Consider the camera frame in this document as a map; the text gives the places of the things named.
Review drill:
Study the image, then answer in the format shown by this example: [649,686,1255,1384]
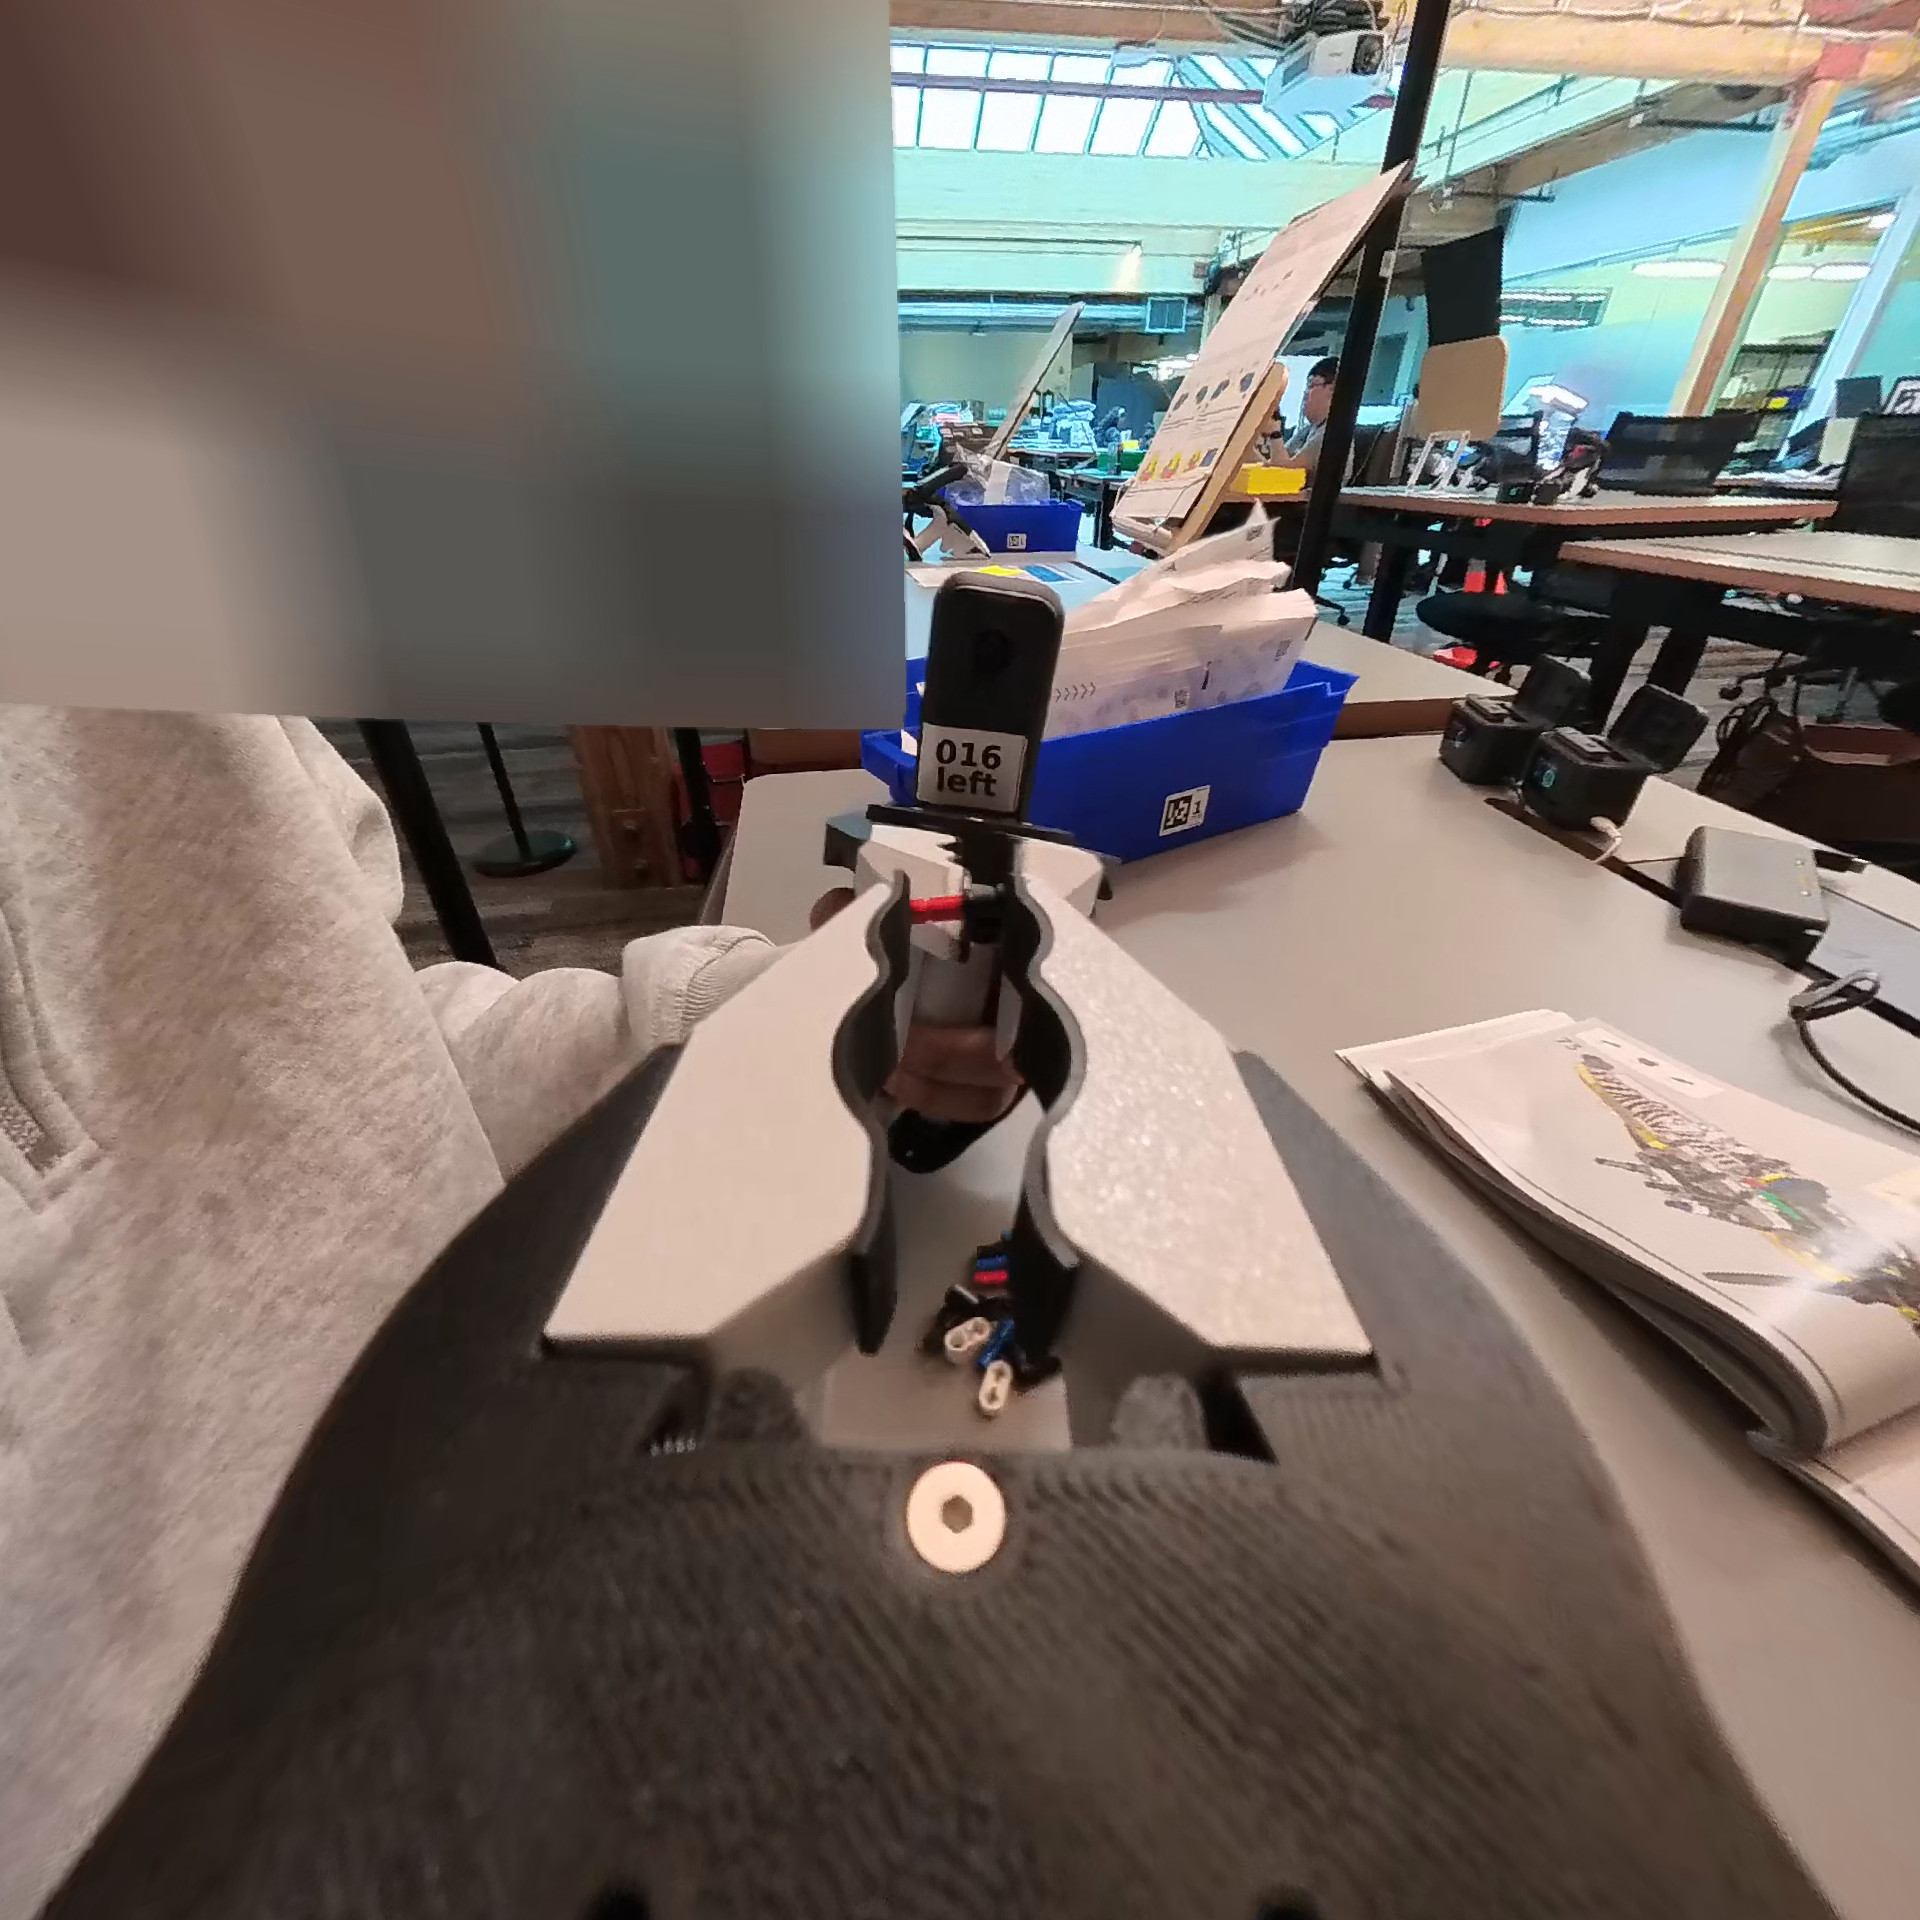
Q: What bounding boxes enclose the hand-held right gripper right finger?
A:
[990,882,1381,1381]

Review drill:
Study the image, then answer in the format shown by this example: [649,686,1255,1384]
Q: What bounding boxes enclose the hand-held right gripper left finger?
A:
[543,882,913,1370]

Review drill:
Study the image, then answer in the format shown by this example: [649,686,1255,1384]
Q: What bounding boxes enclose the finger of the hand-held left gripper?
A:
[998,846,1120,912]
[854,837,970,906]

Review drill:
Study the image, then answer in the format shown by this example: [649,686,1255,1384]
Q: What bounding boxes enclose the person's left forearm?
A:
[416,923,783,1188]

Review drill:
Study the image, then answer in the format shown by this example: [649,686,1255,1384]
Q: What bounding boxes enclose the pile of small lego pieces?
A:
[918,1232,1071,1420]

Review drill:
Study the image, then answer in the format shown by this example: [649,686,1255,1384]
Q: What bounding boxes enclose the lego instruction booklet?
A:
[1334,1008,1920,1590]

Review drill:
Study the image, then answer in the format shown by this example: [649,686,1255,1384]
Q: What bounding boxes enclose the person's left hand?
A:
[811,884,1035,1125]

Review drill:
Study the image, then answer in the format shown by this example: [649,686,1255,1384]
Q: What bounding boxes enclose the small blue bin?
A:
[949,499,1086,560]

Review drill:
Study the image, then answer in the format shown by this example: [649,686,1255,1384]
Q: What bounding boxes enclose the bundle of white printed bags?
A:
[1035,503,1322,740]

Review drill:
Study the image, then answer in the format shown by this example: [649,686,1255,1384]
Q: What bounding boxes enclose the blue plastic bin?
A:
[859,656,1362,869]

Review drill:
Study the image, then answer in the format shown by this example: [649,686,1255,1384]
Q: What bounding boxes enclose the dark round stand base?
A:
[477,720,583,882]

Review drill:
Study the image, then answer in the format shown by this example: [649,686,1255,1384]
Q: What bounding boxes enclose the cardboard display board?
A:
[1106,163,1421,554]

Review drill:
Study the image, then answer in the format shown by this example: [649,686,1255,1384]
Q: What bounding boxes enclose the black office chair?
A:
[1414,583,1571,670]

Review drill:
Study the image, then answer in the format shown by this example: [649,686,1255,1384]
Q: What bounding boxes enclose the black vertical pole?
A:
[1292,0,1455,603]

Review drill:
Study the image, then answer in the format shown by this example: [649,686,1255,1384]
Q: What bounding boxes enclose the wooden desk divider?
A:
[1414,334,1513,441]

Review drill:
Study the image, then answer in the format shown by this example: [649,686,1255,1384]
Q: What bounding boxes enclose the person's grey hooded sweater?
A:
[0,709,783,1915]

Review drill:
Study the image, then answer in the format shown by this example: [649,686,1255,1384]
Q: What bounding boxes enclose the wooden office table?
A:
[1557,528,1920,709]
[1334,487,1844,632]

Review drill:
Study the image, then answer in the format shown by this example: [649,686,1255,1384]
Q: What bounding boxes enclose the black power adapter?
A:
[1676,823,1837,944]

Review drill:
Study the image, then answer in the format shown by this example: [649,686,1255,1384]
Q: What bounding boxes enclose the white ceiling projector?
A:
[1262,26,1395,126]

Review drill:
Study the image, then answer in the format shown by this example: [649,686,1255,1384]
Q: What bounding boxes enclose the black bag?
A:
[1706,696,1815,816]

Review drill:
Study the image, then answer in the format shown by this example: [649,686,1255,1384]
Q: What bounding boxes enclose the black laptop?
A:
[1593,409,1761,499]

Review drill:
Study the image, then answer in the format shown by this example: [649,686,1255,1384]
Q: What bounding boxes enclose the black flat device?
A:
[1801,889,1920,1041]

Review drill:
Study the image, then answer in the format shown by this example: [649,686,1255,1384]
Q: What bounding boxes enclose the brown cardboard box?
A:
[1793,725,1920,860]

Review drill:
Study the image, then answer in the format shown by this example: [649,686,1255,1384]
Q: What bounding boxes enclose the black monitor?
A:
[1827,409,1920,541]

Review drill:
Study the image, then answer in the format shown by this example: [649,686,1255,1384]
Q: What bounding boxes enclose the black cable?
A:
[1788,972,1920,1138]

